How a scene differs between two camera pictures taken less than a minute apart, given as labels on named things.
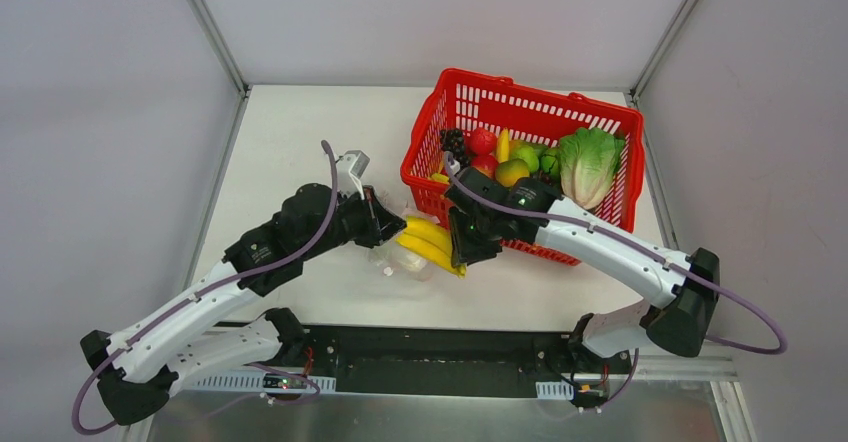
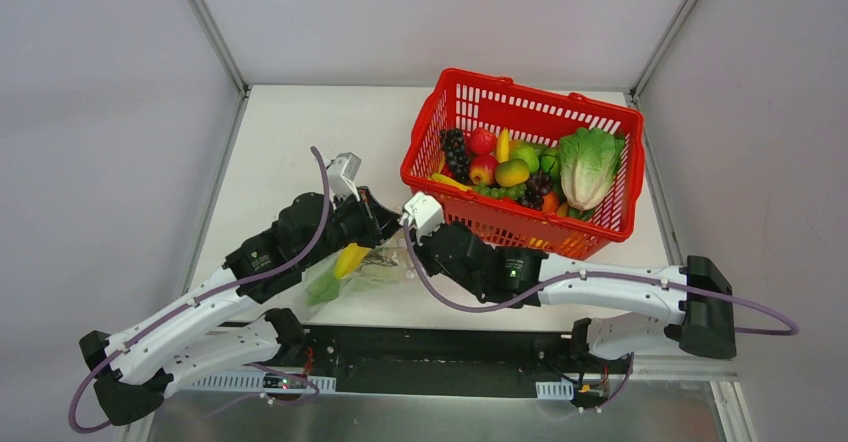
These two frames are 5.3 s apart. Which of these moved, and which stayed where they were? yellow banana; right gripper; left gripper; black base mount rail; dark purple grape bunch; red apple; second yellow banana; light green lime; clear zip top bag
Moved: right gripper; yellow banana; clear zip top bag
Stayed: light green lime; dark purple grape bunch; black base mount rail; left gripper; second yellow banana; red apple
